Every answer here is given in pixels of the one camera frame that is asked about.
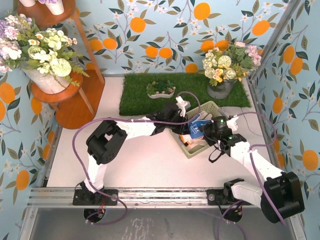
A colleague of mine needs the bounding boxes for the blue white knit gloves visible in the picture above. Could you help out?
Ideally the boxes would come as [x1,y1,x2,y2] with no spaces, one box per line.
[188,113,212,140]

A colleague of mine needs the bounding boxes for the green plastic storage basket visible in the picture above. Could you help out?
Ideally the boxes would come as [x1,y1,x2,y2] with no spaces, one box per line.
[170,100,226,159]

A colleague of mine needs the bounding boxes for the grey striped canvas glove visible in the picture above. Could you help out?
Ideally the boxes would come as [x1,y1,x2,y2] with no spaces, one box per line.
[186,110,212,151]

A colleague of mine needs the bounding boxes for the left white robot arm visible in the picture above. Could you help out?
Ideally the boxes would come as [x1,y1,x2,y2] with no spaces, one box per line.
[80,96,190,194]

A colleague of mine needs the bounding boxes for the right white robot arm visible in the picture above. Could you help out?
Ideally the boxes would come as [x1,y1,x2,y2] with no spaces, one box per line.
[201,116,305,223]

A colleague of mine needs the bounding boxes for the white succulent planter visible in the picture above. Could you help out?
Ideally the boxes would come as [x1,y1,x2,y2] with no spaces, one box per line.
[145,80,176,99]

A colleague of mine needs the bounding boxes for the green artificial grass mat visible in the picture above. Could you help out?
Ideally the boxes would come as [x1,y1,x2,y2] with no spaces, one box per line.
[119,73,251,116]

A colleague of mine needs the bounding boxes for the grey pot flower bouquet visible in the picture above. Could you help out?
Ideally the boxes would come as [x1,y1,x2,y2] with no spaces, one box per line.
[202,40,262,100]

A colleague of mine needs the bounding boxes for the wooden tiered plant stand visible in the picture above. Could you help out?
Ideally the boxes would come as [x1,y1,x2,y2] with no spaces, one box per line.
[17,0,105,130]

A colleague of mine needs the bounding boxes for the white pot flower bouquet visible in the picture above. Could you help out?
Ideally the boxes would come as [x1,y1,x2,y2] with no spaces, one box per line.
[0,14,88,94]

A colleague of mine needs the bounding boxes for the white small flower pot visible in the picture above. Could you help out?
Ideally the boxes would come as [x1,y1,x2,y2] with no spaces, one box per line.
[45,0,65,16]

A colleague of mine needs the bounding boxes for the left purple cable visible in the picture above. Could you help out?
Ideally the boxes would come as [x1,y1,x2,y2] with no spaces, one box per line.
[72,91,201,226]

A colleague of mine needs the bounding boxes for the purple cable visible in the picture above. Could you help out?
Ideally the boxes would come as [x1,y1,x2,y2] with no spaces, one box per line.
[72,91,201,226]
[216,112,287,240]

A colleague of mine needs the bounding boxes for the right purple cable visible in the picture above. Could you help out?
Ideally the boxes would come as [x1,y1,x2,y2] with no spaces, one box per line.
[216,112,287,240]

